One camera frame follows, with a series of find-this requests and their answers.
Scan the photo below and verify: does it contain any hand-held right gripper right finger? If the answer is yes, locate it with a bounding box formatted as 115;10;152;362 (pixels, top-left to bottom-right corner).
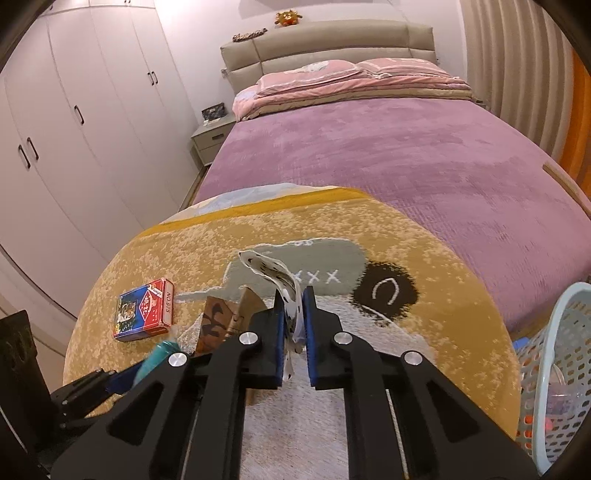
304;286;542;480

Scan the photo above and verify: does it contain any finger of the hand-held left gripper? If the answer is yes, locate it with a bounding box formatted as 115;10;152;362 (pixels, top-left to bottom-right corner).
50;366;145;419

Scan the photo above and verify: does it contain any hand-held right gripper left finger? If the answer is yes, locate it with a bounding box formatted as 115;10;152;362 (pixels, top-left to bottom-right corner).
51;286;287;480

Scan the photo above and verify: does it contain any teal cylindrical object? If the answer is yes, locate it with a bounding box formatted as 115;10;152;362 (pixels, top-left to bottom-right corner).
134;340;178;384

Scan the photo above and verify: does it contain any black spotted white wrapper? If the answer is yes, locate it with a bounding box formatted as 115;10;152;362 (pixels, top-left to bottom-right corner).
238;249;308;381

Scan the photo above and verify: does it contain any light blue plastic basket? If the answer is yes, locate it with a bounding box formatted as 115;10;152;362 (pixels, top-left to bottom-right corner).
515;281;591;469

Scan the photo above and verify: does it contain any brown cardboard packet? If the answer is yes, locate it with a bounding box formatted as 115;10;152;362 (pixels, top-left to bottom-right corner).
196;286;269;357

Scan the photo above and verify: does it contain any red blue card box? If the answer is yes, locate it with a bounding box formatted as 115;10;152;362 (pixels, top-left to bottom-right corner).
113;277;175;342

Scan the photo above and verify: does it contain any purple bedspread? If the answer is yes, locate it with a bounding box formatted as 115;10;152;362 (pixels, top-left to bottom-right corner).
191;97;591;333

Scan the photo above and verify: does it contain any grey nightstand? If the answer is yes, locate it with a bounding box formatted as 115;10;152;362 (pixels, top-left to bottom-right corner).
191;113;237;167

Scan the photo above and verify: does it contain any white wardrobe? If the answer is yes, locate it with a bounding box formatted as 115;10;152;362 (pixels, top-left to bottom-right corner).
0;0;204;319

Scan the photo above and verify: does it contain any folded pink blanket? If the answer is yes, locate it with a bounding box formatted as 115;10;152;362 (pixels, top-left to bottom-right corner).
232;74;476;121

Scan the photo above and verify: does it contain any pink pillow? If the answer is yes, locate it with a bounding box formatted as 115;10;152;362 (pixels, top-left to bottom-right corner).
255;60;363;97
358;58;451;79

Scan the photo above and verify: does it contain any beige upholstered headboard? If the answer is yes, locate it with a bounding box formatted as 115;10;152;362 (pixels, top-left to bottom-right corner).
220;21;438;95

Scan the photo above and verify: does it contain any beige curtain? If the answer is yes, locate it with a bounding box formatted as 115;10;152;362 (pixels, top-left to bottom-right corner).
459;0;575;160

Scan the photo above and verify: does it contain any orange curtain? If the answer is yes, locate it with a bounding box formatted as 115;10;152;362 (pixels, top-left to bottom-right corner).
556;46;591;185

